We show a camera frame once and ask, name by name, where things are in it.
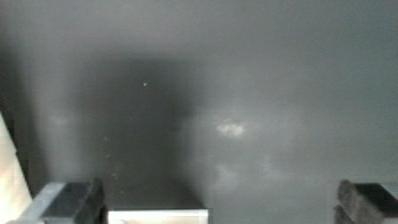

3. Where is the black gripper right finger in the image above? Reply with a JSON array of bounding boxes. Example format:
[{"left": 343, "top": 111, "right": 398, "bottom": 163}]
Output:
[{"left": 335, "top": 180, "right": 398, "bottom": 224}]

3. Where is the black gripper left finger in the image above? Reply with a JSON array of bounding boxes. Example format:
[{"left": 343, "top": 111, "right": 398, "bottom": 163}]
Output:
[{"left": 15, "top": 179, "right": 109, "bottom": 224}]

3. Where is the white small drawer box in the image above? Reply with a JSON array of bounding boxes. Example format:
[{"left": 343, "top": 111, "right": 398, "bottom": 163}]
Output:
[{"left": 109, "top": 209, "right": 208, "bottom": 224}]

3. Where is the white U-shaped boundary frame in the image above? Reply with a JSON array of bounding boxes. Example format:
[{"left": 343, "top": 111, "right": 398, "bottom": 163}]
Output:
[{"left": 0, "top": 113, "right": 32, "bottom": 224}]

